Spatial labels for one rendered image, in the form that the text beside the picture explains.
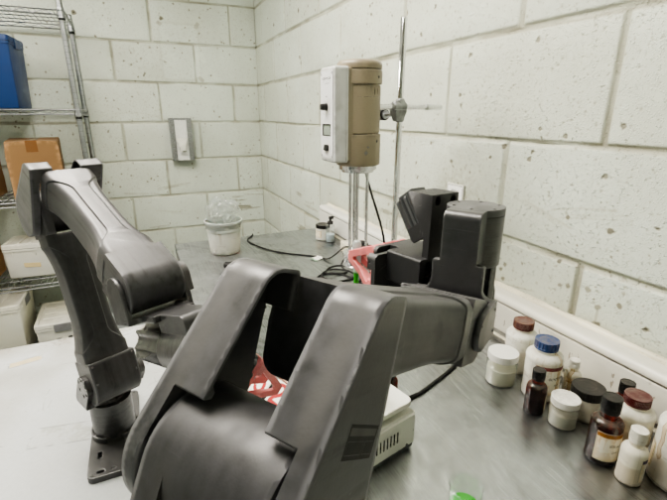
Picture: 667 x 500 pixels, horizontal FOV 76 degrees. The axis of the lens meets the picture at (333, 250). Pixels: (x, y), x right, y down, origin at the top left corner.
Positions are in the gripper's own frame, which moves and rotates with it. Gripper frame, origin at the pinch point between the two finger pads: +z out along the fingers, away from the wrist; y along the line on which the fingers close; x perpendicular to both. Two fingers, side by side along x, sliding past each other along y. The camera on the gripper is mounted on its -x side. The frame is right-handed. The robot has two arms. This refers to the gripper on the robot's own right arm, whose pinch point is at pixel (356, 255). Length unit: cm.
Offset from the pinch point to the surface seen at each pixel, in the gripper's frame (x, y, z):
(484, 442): 31.7, -17.8, -12.3
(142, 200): 32, -29, 243
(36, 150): -2, 23, 218
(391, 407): 23.2, -3.6, -4.9
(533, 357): 22.8, -34.0, -10.2
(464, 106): -22, -59, 29
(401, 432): 27.3, -4.7, -6.1
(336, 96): -22.6, -21.6, 33.2
